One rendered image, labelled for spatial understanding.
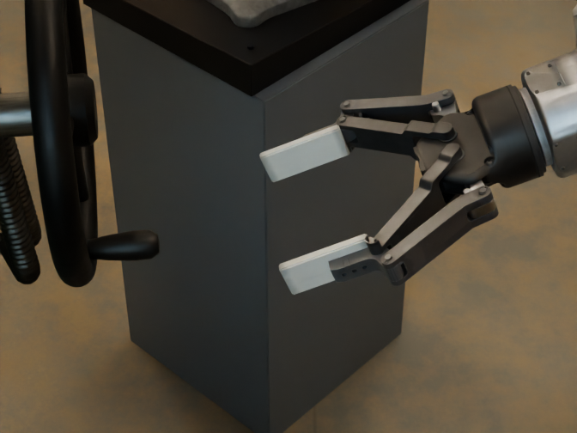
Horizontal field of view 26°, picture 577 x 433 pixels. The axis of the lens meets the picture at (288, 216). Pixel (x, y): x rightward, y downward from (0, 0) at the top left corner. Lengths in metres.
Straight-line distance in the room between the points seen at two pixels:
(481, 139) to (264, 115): 0.49
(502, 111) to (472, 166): 0.05
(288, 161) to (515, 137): 0.20
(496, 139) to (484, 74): 1.60
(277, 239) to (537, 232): 0.73
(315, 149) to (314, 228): 0.58
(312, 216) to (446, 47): 1.08
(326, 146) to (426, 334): 0.97
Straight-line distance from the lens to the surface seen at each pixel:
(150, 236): 1.02
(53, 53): 0.91
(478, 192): 0.93
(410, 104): 1.02
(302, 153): 1.03
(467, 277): 2.07
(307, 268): 0.93
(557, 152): 0.95
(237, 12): 1.46
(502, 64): 2.58
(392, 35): 1.56
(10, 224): 1.12
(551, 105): 0.94
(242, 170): 1.50
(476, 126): 0.98
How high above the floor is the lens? 1.41
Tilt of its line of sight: 41 degrees down
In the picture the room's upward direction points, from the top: straight up
